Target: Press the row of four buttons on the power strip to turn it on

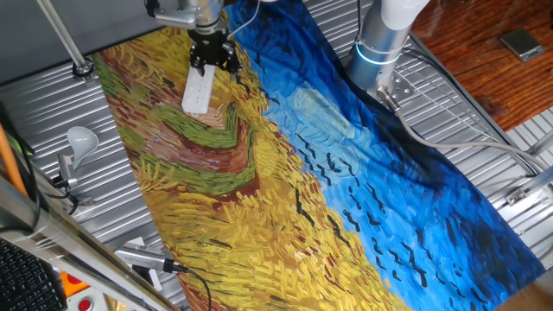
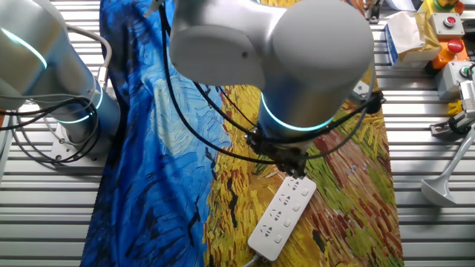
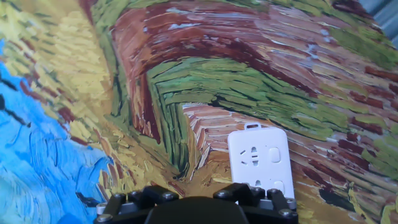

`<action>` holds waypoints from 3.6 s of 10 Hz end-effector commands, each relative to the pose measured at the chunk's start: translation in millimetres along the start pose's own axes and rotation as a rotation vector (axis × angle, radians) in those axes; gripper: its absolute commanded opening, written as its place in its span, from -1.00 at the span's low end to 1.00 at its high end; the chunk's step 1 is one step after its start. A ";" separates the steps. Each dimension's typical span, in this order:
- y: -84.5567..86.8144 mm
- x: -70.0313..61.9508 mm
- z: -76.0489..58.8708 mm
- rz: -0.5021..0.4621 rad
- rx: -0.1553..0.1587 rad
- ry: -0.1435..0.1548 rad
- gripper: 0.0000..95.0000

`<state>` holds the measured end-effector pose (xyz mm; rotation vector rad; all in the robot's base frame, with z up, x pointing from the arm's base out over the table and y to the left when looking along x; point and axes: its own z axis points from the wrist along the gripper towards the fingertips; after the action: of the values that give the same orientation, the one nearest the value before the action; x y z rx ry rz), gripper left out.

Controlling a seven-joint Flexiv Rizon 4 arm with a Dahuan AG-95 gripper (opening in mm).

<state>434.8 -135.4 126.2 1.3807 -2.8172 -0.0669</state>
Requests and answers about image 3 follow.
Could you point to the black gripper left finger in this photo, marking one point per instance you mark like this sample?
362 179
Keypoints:
155 194

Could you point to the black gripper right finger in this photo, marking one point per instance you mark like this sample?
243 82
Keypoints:
242 193

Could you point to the white four-socket power strip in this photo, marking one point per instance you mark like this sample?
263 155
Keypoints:
264 146

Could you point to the painted wheatfield print cloth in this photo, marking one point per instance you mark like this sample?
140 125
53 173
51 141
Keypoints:
124 93

